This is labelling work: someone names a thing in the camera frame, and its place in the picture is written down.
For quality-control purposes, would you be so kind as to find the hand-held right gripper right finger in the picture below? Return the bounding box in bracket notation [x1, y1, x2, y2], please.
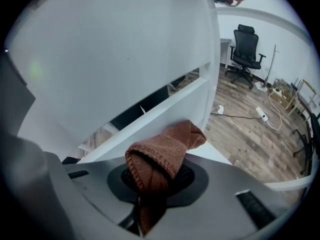
[149, 155, 297, 240]

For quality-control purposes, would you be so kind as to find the wooden frame chair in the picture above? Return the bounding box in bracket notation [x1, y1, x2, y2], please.
[286, 78, 320, 121]

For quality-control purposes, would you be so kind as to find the thin floor stand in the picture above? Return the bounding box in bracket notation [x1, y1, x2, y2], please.
[254, 43, 280, 92]

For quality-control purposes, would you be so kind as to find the cardboard box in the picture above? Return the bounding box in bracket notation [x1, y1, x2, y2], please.
[271, 77, 299, 110]

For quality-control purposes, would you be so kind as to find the brown cloth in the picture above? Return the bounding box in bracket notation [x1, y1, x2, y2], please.
[124, 119, 208, 236]

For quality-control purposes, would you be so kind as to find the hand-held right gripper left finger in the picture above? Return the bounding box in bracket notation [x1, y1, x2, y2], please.
[61, 159, 141, 226]

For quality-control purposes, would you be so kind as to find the white chair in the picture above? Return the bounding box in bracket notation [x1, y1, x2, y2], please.
[4, 0, 235, 166]

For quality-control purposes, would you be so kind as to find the white power strip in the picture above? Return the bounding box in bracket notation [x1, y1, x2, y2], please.
[255, 106, 270, 122]

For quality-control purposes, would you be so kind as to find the white desk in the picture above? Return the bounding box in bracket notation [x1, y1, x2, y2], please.
[219, 37, 233, 69]

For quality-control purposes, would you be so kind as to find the black chair with armrest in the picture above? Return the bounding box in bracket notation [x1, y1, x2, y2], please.
[291, 112, 320, 176]

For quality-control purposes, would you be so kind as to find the white cable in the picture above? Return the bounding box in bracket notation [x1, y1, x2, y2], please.
[267, 88, 284, 131]

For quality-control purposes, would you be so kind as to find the black office chair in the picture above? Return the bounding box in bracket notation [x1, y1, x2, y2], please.
[224, 23, 267, 91]

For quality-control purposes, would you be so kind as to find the black cable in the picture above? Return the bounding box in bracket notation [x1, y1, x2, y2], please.
[209, 112, 262, 120]

